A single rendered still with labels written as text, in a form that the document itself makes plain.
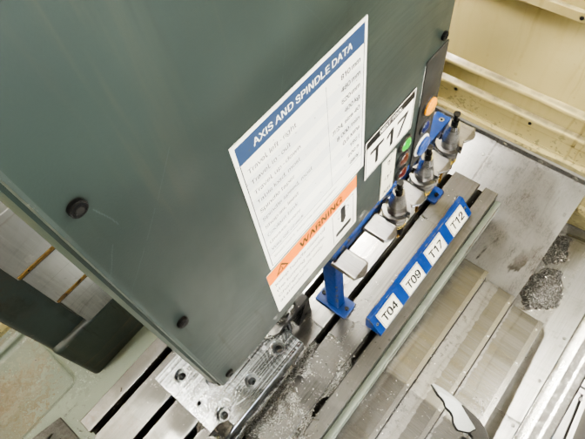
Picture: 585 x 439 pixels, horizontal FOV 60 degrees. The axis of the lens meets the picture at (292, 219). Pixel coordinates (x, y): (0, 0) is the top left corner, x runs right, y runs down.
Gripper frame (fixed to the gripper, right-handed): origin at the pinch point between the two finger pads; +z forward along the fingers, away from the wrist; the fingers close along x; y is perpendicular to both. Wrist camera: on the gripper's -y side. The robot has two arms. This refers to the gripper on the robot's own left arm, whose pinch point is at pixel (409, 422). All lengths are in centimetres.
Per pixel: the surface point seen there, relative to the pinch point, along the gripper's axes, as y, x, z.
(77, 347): 47, -25, 87
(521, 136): 39, 99, 9
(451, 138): 4, 59, 20
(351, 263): 8.4, 22.8, 24.7
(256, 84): -66, 1, 19
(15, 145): -74, -12, 20
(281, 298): -35.0, -2.1, 19.1
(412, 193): 8, 45, 22
